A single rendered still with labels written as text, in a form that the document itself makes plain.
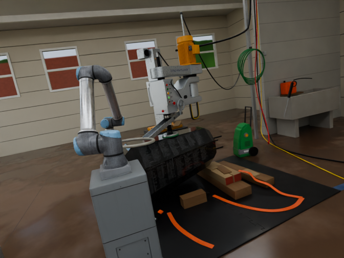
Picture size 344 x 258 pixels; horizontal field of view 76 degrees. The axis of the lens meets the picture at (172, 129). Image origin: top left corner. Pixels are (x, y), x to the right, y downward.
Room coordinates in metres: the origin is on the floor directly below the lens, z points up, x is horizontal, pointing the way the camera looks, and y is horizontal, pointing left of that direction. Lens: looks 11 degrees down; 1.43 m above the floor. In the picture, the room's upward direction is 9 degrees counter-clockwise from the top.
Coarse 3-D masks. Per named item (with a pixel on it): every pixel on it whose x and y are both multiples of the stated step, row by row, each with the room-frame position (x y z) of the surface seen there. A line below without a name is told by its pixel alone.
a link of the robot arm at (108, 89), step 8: (96, 72) 1.85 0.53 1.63; (104, 72) 1.88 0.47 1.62; (104, 80) 1.89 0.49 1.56; (104, 88) 1.95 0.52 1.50; (112, 88) 1.98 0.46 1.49; (112, 96) 2.01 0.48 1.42; (112, 104) 2.05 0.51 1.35; (112, 112) 2.11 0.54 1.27; (120, 112) 2.16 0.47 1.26; (112, 120) 2.18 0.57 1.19; (120, 120) 2.17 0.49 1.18
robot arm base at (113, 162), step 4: (104, 156) 1.58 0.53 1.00; (108, 156) 1.56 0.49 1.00; (112, 156) 1.56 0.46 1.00; (116, 156) 1.57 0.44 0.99; (120, 156) 1.59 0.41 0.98; (124, 156) 1.64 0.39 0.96; (104, 160) 1.58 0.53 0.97; (108, 160) 1.56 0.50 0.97; (112, 160) 1.55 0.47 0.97; (116, 160) 1.56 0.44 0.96; (120, 160) 1.57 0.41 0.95; (124, 160) 1.60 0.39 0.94; (104, 164) 1.57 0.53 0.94; (108, 164) 1.55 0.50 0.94; (112, 164) 1.54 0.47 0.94; (116, 164) 1.55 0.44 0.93; (120, 164) 1.56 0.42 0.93; (124, 164) 1.58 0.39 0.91; (104, 168) 1.56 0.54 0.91; (108, 168) 1.54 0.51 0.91; (112, 168) 1.54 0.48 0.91
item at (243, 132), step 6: (240, 126) 3.81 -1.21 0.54; (246, 126) 3.72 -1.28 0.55; (234, 132) 3.92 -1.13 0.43; (240, 132) 3.73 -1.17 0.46; (246, 132) 3.72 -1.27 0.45; (234, 138) 3.88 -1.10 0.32; (240, 138) 3.73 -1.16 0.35; (246, 138) 3.71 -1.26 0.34; (234, 144) 3.86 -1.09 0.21; (240, 144) 3.71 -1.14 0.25; (246, 144) 3.71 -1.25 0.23; (252, 144) 3.76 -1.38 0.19; (234, 150) 3.86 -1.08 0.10; (240, 150) 3.69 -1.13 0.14; (246, 150) 3.70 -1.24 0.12; (252, 150) 3.68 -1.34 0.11; (258, 150) 3.70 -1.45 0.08; (240, 156) 3.71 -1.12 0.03; (246, 156) 3.74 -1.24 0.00
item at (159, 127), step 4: (172, 116) 2.97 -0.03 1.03; (176, 116) 2.86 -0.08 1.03; (168, 120) 2.73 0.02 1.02; (172, 120) 2.78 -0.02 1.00; (160, 124) 2.77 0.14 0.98; (164, 124) 2.66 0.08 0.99; (168, 124) 2.72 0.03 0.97; (152, 128) 2.64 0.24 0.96; (156, 128) 2.70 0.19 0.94; (160, 128) 2.59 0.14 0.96; (148, 132) 2.59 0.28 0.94; (152, 132) 2.63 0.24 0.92; (156, 132) 2.53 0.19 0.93; (144, 136) 2.53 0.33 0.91; (148, 136) 2.57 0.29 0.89; (152, 136) 2.47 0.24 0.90
